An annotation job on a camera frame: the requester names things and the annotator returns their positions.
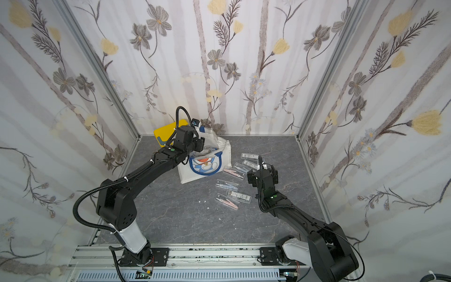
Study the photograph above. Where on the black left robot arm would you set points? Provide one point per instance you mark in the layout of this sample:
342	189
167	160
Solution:
116	199

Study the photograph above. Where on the yellow plastic lidded box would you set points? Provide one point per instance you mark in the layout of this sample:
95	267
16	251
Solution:
164	133

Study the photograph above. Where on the aluminium front rail frame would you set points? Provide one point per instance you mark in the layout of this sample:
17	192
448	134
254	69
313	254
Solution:
191	263

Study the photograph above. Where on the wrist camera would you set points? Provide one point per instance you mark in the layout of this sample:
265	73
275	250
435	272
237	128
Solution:
195	123
262	165

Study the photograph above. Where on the clear case with pink compass centre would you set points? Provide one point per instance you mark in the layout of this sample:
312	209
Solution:
226	201

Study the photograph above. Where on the right arm mounting base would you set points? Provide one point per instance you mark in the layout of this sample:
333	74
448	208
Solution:
282	255

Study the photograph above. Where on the white canvas cartoon tote bag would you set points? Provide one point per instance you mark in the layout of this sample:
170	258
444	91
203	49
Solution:
213	159

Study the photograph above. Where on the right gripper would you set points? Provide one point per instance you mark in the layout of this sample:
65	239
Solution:
262	169

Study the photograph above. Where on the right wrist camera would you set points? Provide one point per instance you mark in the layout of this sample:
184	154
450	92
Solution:
262	165

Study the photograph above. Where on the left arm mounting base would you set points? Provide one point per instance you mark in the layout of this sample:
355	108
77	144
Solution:
157	257

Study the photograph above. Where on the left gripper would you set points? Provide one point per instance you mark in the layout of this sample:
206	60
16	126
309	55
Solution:
200	144

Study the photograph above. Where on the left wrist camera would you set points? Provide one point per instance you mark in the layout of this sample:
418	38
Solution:
195	123

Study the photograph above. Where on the clear long compass case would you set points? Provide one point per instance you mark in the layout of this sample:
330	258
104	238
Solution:
239	197

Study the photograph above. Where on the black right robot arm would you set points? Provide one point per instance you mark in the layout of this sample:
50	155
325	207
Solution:
333	257

